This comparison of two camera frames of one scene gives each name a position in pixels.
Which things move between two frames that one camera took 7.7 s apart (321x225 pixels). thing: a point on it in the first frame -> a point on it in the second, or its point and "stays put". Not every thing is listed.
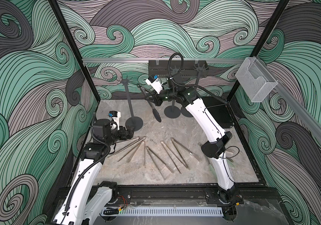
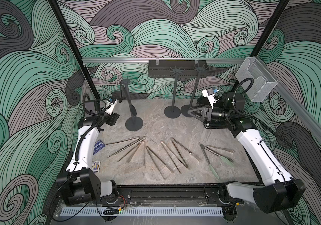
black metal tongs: (154, 111) -> (124, 85)
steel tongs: (164, 170) stays put
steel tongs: (130, 146) stays put
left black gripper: (128, 135) -> (112, 119)
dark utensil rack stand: (135, 122) stays put
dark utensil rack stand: (184, 111) stays put
